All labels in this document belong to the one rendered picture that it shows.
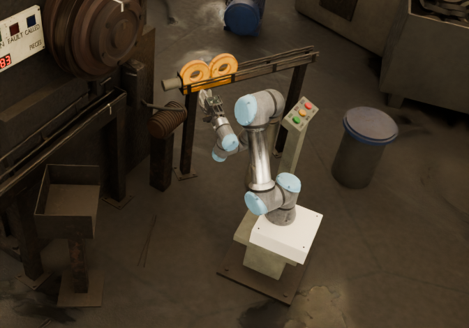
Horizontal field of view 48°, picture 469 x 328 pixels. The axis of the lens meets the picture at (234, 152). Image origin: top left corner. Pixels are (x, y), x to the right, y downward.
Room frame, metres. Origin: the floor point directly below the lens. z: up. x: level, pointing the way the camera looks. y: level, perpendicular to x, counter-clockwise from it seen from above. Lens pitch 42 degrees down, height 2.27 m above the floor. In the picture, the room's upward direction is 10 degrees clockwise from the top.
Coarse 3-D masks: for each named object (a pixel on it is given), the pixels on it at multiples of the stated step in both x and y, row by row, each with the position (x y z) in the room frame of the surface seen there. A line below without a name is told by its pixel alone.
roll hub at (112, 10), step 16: (112, 0) 1.85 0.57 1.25; (128, 0) 1.89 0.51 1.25; (112, 16) 1.79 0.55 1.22; (128, 16) 1.90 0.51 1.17; (96, 32) 1.74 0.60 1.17; (112, 32) 1.80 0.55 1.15; (128, 32) 1.87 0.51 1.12; (96, 48) 1.72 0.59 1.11; (112, 48) 1.80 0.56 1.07; (128, 48) 1.89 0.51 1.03; (112, 64) 1.79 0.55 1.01
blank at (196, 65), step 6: (198, 60) 2.26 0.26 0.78; (186, 66) 2.22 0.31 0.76; (192, 66) 2.22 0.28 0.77; (198, 66) 2.24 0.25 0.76; (204, 66) 2.26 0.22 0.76; (186, 72) 2.20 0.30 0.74; (192, 72) 2.22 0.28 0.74; (204, 72) 2.26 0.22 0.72; (186, 78) 2.21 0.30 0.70; (192, 78) 2.25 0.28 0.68; (198, 78) 2.25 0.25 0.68; (204, 78) 2.26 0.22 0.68
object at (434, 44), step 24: (408, 0) 3.50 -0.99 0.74; (432, 0) 3.82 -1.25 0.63; (456, 0) 3.66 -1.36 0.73; (408, 24) 3.29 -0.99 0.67; (432, 24) 3.27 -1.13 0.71; (456, 24) 3.26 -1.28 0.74; (384, 48) 3.86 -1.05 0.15; (408, 48) 3.28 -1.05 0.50; (432, 48) 3.26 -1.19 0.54; (456, 48) 3.24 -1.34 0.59; (384, 72) 3.35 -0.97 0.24; (408, 72) 3.27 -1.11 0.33; (432, 72) 3.25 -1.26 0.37; (456, 72) 3.23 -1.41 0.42; (408, 96) 3.26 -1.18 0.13; (432, 96) 3.24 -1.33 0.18; (456, 96) 3.21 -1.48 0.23
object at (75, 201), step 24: (48, 168) 1.44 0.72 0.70; (72, 168) 1.46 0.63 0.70; (96, 168) 1.48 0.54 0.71; (48, 192) 1.40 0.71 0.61; (72, 192) 1.42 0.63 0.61; (96, 192) 1.44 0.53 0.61; (48, 216) 1.19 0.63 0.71; (72, 216) 1.21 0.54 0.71; (72, 240) 1.32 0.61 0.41; (72, 264) 1.32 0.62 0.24; (72, 288) 1.34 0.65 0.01; (96, 288) 1.36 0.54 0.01
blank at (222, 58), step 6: (222, 54) 2.33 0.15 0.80; (228, 54) 2.34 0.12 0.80; (216, 60) 2.29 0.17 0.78; (222, 60) 2.30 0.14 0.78; (228, 60) 2.32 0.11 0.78; (234, 60) 2.34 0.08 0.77; (210, 66) 2.29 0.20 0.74; (216, 66) 2.29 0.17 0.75; (228, 66) 2.35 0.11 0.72; (234, 66) 2.35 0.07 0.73; (210, 72) 2.28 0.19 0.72; (216, 72) 2.29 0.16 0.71; (222, 72) 2.33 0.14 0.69; (228, 72) 2.33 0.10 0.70
